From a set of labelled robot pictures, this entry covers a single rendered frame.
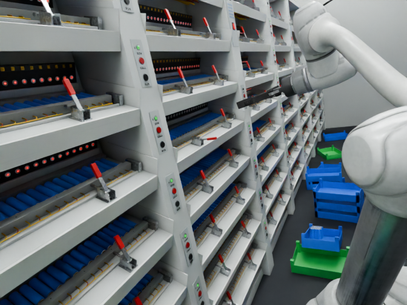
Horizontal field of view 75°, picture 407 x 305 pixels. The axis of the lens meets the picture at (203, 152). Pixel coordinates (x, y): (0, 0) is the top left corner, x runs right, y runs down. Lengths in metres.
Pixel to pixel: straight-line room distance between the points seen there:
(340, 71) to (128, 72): 0.68
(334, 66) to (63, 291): 0.98
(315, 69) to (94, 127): 0.73
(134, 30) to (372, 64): 0.61
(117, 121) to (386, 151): 0.54
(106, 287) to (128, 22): 0.64
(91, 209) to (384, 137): 0.56
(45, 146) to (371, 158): 0.55
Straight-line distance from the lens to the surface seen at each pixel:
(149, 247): 0.79
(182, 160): 0.85
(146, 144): 0.74
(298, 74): 1.05
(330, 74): 1.02
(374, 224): 0.61
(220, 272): 1.22
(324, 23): 0.94
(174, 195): 0.81
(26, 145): 0.55
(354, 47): 0.84
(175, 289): 0.92
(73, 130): 0.59
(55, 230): 0.60
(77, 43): 0.65
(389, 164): 0.46
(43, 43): 0.61
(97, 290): 0.71
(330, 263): 1.82
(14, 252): 0.58
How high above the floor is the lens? 1.14
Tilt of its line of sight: 14 degrees down
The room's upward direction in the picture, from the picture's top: 12 degrees counter-clockwise
